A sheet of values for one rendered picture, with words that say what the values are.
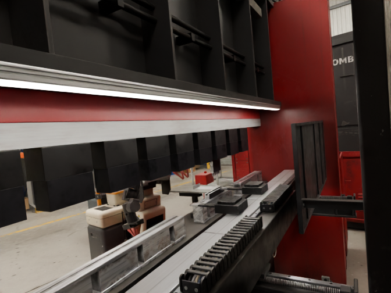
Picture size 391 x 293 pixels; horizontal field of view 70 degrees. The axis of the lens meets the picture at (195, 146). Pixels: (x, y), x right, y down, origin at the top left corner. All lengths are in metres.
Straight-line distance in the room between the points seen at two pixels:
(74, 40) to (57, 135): 0.25
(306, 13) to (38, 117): 2.08
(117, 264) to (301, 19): 2.09
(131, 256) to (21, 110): 0.59
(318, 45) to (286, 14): 0.35
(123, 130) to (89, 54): 0.27
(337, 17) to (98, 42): 8.40
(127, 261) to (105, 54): 0.67
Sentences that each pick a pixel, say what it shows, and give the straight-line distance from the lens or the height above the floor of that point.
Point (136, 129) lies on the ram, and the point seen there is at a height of 1.37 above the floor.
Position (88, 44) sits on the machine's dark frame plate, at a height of 1.61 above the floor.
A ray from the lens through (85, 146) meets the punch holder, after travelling 0.87.
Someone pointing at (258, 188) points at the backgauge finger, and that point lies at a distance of 1.51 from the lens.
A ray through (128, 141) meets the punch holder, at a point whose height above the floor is 1.33.
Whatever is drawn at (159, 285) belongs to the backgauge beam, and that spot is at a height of 0.98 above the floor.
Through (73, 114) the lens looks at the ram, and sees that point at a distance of 0.85.
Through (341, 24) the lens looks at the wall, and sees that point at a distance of 8.94.
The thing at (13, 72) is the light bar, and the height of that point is 1.46.
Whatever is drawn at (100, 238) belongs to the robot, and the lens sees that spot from 2.31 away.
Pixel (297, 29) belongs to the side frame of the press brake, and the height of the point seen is 2.05.
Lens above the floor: 1.34
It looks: 3 degrees down
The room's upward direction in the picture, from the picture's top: 5 degrees counter-clockwise
